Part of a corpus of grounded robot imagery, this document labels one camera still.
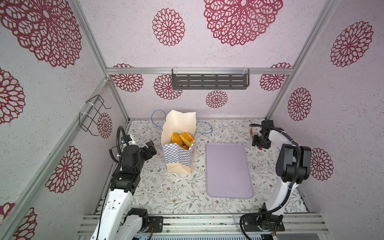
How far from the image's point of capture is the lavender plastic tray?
2.86ft

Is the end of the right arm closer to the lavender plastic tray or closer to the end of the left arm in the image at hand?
the lavender plastic tray

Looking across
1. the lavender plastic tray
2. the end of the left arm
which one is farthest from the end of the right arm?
the end of the left arm
